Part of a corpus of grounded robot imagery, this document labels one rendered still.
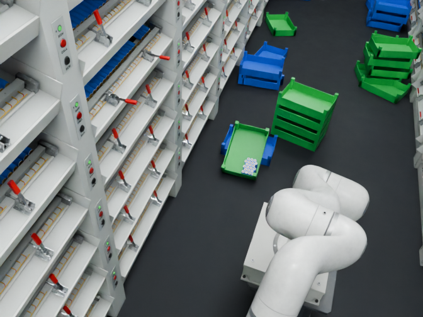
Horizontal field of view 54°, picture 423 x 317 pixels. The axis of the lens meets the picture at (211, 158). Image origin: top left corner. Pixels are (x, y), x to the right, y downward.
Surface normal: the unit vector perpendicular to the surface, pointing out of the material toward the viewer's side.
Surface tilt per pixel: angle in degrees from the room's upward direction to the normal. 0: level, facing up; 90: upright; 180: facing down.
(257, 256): 4
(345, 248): 61
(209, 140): 0
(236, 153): 26
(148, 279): 0
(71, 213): 19
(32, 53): 90
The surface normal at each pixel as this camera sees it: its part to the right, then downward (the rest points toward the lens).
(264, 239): 0.07, -0.66
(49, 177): 0.36, -0.59
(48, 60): -0.29, 0.66
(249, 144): -0.08, -0.35
